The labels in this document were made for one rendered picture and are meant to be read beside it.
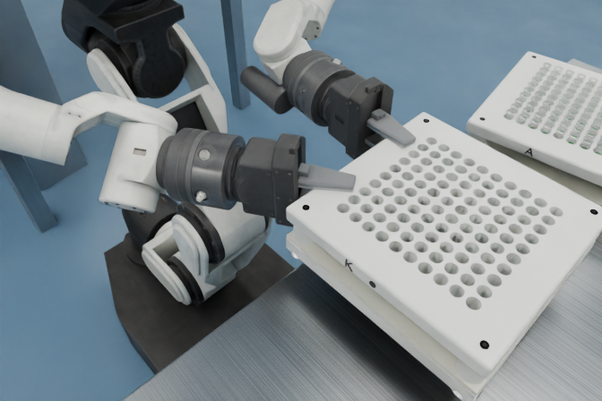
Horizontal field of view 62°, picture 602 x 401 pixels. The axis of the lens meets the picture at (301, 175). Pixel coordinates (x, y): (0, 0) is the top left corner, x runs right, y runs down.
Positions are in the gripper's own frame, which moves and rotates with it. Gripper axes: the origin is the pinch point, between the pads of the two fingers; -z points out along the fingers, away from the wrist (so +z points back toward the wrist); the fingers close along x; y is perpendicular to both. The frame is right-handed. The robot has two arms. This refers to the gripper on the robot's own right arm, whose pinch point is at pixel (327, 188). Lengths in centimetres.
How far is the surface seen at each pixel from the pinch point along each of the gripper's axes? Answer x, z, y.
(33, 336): 96, 90, -14
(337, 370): 11.2, -4.5, 15.2
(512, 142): 4.5, -22.1, -19.0
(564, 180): 8.6, -29.9, -17.5
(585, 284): 11.4, -31.3, -2.4
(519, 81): 3.7, -23.6, -33.6
